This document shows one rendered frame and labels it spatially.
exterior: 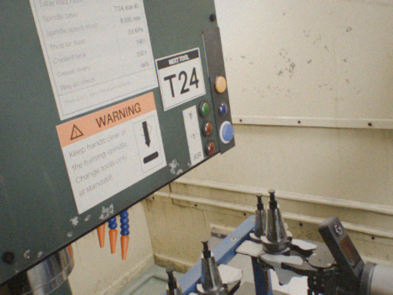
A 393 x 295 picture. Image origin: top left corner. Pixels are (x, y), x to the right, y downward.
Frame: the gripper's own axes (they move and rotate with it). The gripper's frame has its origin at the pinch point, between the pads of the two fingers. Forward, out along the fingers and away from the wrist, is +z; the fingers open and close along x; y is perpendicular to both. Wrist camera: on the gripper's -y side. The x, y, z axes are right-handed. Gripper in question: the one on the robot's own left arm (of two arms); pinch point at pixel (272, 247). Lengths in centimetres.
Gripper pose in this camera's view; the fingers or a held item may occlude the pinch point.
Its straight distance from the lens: 96.5
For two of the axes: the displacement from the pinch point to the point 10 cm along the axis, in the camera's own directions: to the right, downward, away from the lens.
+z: -7.9, -0.9, 6.0
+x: 6.0, -3.2, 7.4
